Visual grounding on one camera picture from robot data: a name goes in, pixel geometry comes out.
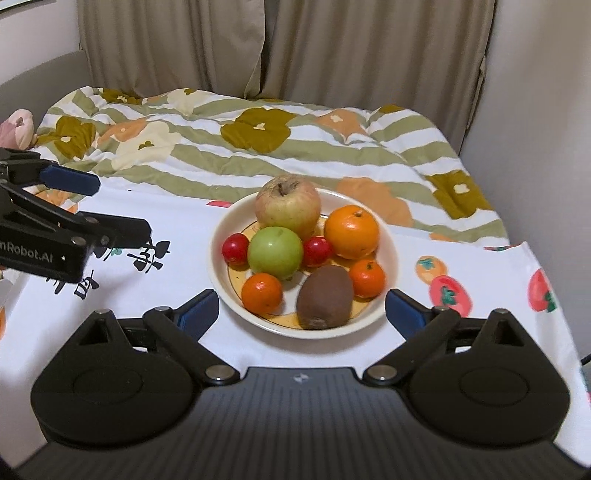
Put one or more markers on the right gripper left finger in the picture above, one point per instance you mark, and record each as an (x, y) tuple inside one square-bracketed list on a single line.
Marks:
[(179, 331)]

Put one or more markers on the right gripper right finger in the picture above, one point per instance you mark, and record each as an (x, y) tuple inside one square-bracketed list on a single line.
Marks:
[(425, 331)]

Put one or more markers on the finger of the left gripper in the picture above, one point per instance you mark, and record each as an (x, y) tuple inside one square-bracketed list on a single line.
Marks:
[(116, 231), (69, 180)]

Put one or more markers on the small tangerine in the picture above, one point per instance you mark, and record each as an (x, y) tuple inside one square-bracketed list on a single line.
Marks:
[(262, 294), (368, 278)]

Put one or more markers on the red cherry tomato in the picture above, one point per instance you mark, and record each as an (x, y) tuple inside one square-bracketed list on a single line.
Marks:
[(317, 251), (234, 250)]

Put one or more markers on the brown kiwi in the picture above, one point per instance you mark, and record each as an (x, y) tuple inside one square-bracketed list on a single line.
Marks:
[(325, 299)]

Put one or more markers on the green apple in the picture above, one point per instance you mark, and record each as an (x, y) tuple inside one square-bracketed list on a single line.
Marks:
[(277, 251)]

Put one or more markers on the large orange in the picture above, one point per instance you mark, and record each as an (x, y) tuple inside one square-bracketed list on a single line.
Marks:
[(353, 232)]

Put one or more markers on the yellowish red apple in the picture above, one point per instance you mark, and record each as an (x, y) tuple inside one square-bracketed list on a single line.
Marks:
[(289, 201)]

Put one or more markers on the pink plush pillow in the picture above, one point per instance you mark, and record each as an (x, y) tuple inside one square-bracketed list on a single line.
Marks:
[(18, 131)]

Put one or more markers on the grey headboard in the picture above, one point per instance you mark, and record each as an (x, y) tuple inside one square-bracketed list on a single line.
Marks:
[(39, 88)]

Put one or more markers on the cream duck bowl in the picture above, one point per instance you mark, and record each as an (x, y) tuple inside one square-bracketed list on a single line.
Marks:
[(228, 281)]

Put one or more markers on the floral striped quilt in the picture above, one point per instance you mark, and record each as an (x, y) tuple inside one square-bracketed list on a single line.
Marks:
[(194, 143)]

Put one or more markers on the beige curtains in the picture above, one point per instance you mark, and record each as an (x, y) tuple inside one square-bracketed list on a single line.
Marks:
[(428, 56)]

